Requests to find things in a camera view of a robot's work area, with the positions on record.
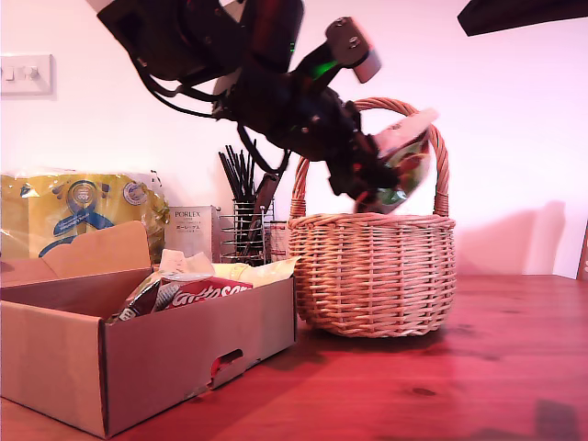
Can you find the white wall switch plate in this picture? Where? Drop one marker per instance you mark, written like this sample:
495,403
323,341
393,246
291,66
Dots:
27,75

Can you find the brown wooden board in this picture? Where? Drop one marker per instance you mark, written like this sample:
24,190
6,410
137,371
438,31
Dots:
584,257

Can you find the yellow kitchen towel pack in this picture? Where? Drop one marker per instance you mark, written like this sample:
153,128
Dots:
46,202

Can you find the black chopstick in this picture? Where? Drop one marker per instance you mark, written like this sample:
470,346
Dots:
227,177
252,184
234,172

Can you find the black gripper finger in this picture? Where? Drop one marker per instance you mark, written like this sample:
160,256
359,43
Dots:
376,170
528,14
356,195

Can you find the red and yellow Maltesers bag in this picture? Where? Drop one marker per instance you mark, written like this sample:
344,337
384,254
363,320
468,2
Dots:
206,294

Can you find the small clear jar red print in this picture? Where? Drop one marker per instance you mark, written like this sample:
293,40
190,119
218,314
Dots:
278,241

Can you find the white Porlex box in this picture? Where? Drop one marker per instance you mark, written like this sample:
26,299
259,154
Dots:
193,229

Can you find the white and green egg bag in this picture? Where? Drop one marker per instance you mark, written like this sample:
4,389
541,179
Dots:
413,138

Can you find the brown cardboard box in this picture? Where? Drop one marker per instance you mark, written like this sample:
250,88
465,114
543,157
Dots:
184,331

